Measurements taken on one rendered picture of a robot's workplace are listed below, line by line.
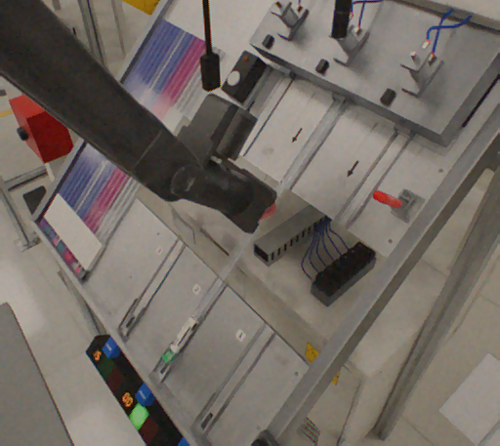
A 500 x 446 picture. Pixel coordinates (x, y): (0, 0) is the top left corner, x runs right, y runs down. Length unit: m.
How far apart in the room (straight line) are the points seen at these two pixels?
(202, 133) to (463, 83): 0.31
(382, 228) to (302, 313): 0.39
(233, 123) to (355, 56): 0.22
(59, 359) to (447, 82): 1.48
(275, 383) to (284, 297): 0.34
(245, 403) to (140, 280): 0.29
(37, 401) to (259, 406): 0.45
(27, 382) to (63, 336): 0.78
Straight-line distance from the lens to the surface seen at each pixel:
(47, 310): 1.85
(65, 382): 1.68
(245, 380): 0.70
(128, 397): 0.86
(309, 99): 0.72
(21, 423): 0.97
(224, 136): 0.51
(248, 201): 0.58
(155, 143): 0.42
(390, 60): 0.63
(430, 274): 1.09
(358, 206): 0.63
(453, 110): 0.58
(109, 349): 0.85
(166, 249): 0.80
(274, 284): 1.00
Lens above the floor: 1.42
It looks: 43 degrees down
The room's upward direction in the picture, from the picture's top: straight up
